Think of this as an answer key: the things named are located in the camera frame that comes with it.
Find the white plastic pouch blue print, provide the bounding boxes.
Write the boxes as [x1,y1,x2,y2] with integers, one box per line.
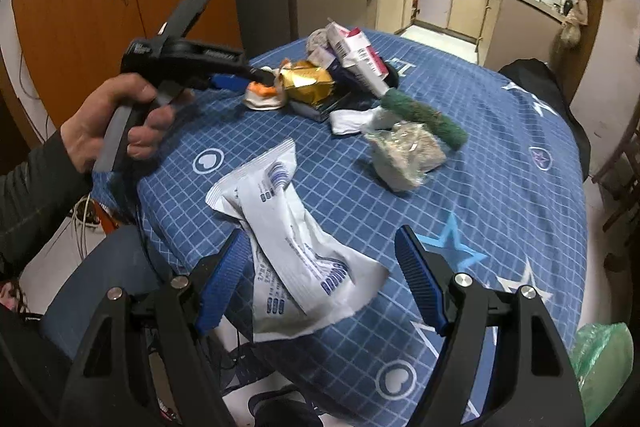
[206,139,388,343]

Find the gold foil snack bag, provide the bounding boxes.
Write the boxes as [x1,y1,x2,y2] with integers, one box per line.
[278,61,334,106]

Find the red white medicine box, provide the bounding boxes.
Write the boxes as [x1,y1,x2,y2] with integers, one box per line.
[326,22,390,98]

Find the clear bag of crumbs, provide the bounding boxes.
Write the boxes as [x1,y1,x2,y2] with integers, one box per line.
[364,121,447,193]

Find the left forearm dark sleeve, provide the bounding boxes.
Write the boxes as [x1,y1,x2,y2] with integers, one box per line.
[0,132,92,281]

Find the green plastic trash bag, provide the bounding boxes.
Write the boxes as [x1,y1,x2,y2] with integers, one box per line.
[570,322,634,426]

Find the beige kitchen counter cabinets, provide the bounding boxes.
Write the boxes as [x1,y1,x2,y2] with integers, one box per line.
[367,0,563,70]

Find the person's left hand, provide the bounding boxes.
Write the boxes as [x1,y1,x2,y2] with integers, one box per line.
[60,72,196,174]

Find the orange white crumpled wrapper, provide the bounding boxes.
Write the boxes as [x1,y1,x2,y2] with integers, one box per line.
[243,66,288,112]

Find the beige rolled towel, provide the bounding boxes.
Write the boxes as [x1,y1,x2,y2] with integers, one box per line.
[305,27,330,55]

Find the blue white tissue pack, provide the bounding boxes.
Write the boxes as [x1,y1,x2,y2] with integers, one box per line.
[307,46,373,95]

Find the blue checked tablecloth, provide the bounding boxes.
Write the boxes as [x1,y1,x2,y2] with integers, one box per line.
[92,31,587,426]

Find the white crumpled tissue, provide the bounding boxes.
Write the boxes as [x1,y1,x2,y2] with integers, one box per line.
[329,106,399,136]

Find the green scouring pad roll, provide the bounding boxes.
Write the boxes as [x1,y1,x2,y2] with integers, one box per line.
[381,88,468,150]

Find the wooden chair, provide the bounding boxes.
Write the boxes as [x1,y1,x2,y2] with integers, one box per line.
[591,103,640,232]

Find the black bag behind table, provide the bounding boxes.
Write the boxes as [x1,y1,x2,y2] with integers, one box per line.
[498,58,591,181]

